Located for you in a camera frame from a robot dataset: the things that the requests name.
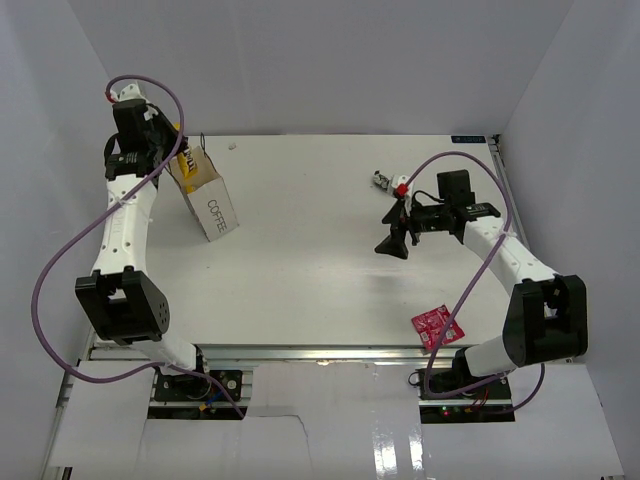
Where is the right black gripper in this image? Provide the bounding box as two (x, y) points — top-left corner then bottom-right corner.
(375, 195), (451, 259)

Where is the yellow M&M's packet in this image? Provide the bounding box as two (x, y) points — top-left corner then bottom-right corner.
(170, 135), (199, 185)

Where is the white coffee paper bag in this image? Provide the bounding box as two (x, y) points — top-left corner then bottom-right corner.
(169, 134), (239, 242)

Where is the red candy packet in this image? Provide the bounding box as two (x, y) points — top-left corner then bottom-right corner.
(411, 305), (465, 351)

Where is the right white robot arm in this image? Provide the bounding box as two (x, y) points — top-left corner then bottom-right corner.
(375, 170), (588, 399)

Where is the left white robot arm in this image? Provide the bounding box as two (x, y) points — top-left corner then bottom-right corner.
(75, 98), (212, 399)

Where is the brown torn snack wrapper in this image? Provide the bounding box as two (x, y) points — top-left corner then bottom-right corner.
(372, 170), (393, 193)

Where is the blue label right corner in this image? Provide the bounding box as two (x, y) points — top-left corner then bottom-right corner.
(451, 135), (486, 144)

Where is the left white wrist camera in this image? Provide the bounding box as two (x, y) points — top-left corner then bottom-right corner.
(105, 82), (147, 104)

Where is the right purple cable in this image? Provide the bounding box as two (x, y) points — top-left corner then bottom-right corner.
(407, 150), (546, 417)

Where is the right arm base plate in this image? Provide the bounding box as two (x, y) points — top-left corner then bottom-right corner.
(407, 369), (515, 425)

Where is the aluminium table frame rail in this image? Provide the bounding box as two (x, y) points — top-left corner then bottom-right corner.
(88, 344), (569, 363)

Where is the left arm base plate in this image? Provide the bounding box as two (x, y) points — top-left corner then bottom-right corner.
(152, 370), (243, 402)

